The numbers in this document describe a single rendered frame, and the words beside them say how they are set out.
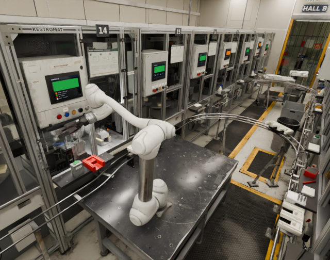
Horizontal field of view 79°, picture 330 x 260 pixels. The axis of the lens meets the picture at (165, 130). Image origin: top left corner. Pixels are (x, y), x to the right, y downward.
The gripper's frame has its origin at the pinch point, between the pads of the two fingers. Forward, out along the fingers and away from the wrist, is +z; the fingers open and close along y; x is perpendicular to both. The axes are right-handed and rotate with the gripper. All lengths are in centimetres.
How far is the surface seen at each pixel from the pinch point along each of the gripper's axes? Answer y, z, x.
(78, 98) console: -2.0, -25.5, -20.4
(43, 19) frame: -13, -46, -117
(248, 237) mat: -70, -99, 183
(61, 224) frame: -77, 40, 46
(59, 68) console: 20.1, -22.5, -34.7
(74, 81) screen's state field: 10.7, -27.6, -26.8
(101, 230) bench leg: -65, 16, 73
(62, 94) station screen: 8.9, -15.2, -22.3
